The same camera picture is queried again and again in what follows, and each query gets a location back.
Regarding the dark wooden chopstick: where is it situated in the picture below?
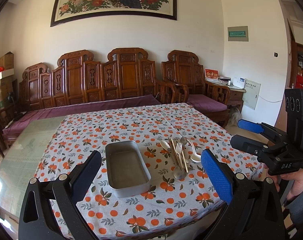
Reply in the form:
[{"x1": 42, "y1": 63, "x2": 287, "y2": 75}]
[{"x1": 168, "y1": 138, "x2": 180, "y2": 167}]

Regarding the small cream spoon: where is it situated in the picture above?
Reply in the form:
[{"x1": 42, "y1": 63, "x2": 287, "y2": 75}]
[{"x1": 160, "y1": 140, "x2": 190, "y2": 164}]

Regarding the large white ladle spoon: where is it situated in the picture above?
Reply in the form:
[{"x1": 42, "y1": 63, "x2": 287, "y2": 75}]
[{"x1": 186, "y1": 139, "x2": 201, "y2": 163}]

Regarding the light wooden chopstick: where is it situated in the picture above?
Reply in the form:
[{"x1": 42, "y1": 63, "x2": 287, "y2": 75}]
[{"x1": 181, "y1": 149, "x2": 189, "y2": 173}]

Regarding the cream plastic fork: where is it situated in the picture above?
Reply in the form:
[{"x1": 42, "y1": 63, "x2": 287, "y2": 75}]
[{"x1": 175, "y1": 142, "x2": 184, "y2": 169}]

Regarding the person right forearm grey sleeve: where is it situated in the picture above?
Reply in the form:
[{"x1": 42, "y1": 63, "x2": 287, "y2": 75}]
[{"x1": 284, "y1": 192, "x2": 303, "y2": 225}]

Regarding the person right hand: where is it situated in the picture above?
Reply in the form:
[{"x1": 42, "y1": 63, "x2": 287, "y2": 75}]
[{"x1": 280, "y1": 169, "x2": 303, "y2": 200}]

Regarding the wooden side table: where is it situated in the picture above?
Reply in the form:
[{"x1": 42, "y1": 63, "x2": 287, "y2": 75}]
[{"x1": 227, "y1": 87, "x2": 246, "y2": 112}]

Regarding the purple armchair cushion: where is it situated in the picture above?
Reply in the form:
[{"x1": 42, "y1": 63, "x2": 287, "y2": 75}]
[{"x1": 187, "y1": 94, "x2": 228, "y2": 114}]

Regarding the red calendar card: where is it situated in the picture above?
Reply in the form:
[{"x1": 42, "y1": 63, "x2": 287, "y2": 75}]
[{"x1": 205, "y1": 68, "x2": 219, "y2": 81}]

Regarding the orange print tablecloth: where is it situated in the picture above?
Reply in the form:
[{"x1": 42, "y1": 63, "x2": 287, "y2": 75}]
[{"x1": 35, "y1": 103, "x2": 263, "y2": 239}]

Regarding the metal rectangular tray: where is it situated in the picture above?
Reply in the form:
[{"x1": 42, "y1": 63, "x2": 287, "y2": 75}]
[{"x1": 105, "y1": 141, "x2": 152, "y2": 198}]

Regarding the purple sofa cushion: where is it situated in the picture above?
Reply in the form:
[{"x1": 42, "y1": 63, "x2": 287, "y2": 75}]
[{"x1": 3, "y1": 95, "x2": 160, "y2": 136}]

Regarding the grey electrical panel box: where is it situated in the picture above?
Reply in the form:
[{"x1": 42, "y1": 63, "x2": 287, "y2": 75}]
[{"x1": 228, "y1": 26, "x2": 249, "y2": 42}]

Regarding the carved wooden armchair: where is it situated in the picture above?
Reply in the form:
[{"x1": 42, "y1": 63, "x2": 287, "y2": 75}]
[{"x1": 161, "y1": 50, "x2": 230, "y2": 127}]

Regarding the carved wooden sofa bench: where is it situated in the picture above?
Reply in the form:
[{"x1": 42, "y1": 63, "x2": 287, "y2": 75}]
[{"x1": 0, "y1": 48, "x2": 177, "y2": 144}]

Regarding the cardboard box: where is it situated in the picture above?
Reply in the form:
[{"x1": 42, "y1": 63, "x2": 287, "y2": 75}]
[{"x1": 0, "y1": 52, "x2": 14, "y2": 70}]

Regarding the white wall cabinet panel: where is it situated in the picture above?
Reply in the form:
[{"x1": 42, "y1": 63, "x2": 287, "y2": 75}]
[{"x1": 243, "y1": 80, "x2": 261, "y2": 110}]

